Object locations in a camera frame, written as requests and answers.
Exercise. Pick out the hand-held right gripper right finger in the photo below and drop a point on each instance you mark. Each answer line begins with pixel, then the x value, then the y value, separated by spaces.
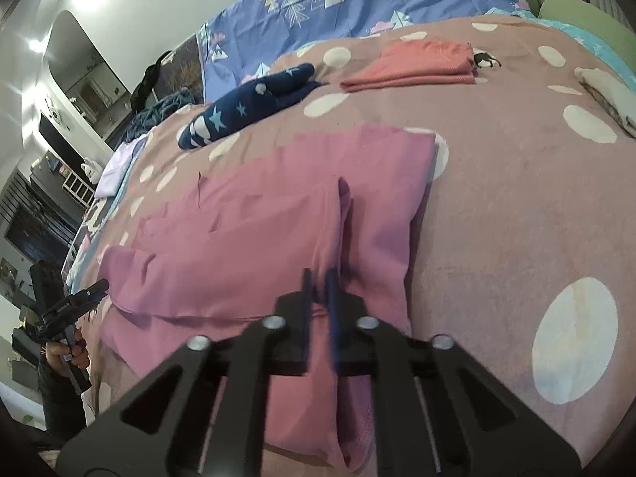
pixel 334 318

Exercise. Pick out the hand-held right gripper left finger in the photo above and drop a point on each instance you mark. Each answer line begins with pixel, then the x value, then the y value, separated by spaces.
pixel 308 285

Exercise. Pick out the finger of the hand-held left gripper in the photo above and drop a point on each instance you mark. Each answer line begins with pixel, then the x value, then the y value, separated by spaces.
pixel 96 300
pixel 94 288

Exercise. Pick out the pink long-sleeve shirt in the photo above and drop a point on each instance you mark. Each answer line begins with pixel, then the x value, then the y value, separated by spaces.
pixel 223 238

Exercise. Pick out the person's left forearm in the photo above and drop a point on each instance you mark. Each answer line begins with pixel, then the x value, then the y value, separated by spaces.
pixel 59 397

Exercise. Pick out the person's left hand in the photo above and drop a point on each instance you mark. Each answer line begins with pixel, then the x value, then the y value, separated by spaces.
pixel 67 357

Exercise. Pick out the dark framed screen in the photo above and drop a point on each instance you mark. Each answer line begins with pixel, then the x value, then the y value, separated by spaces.
pixel 35 233

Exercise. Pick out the white ladder rack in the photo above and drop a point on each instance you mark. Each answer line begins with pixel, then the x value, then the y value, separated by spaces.
pixel 77 186

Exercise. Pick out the lavender cloth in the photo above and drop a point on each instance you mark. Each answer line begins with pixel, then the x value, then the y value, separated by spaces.
pixel 117 166

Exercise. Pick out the grey-blue fleece blanket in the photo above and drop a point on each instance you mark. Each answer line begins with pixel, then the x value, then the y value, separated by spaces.
pixel 159 109

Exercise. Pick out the navy star-print blanket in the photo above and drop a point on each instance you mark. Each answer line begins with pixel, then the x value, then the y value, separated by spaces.
pixel 233 109

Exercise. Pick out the pink polka-dot blanket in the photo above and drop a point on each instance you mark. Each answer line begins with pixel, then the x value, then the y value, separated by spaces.
pixel 497 184

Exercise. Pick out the black garment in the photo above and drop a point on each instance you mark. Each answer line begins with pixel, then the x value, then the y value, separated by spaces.
pixel 149 79

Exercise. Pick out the dark printed headboard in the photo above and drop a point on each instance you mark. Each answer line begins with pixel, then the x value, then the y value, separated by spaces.
pixel 181 69

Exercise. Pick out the coral folded garment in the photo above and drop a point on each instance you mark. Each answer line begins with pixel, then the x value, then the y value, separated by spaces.
pixel 422 62

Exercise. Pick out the purple tree-print sheet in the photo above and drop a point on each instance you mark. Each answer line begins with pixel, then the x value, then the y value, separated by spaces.
pixel 357 5

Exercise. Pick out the cream folded garment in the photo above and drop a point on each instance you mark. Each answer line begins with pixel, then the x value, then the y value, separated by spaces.
pixel 611 94

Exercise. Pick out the green pillow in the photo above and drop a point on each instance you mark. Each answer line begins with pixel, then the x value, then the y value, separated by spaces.
pixel 586 20

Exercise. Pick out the arched wall mirror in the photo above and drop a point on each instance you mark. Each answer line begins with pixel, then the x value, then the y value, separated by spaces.
pixel 84 69

